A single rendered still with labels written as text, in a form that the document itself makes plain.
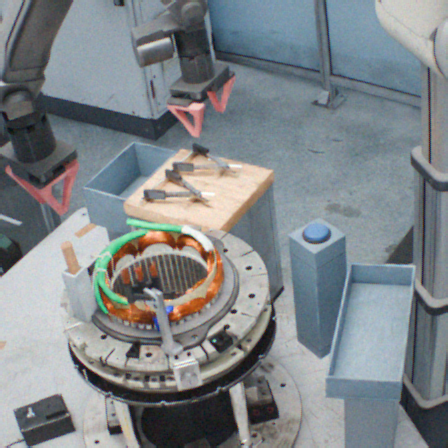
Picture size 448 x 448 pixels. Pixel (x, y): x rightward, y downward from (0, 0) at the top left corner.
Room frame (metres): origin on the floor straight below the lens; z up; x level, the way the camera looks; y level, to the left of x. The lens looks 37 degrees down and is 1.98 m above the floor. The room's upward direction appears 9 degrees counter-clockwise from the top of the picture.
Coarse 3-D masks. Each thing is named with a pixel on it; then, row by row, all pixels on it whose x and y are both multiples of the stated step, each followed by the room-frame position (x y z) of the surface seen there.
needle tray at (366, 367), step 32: (352, 288) 1.05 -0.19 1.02; (384, 288) 1.04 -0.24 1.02; (352, 320) 0.98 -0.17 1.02; (384, 320) 0.97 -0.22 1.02; (352, 352) 0.91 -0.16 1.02; (384, 352) 0.90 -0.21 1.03; (352, 384) 0.82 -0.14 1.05; (384, 384) 0.81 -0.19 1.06; (352, 416) 0.90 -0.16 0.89; (384, 416) 0.88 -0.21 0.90
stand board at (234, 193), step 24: (168, 168) 1.41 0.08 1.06; (240, 168) 1.38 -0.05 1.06; (264, 168) 1.36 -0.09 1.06; (216, 192) 1.31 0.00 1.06; (240, 192) 1.30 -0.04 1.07; (144, 216) 1.30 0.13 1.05; (168, 216) 1.26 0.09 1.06; (192, 216) 1.25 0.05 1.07; (216, 216) 1.24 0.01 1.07; (240, 216) 1.26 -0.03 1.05
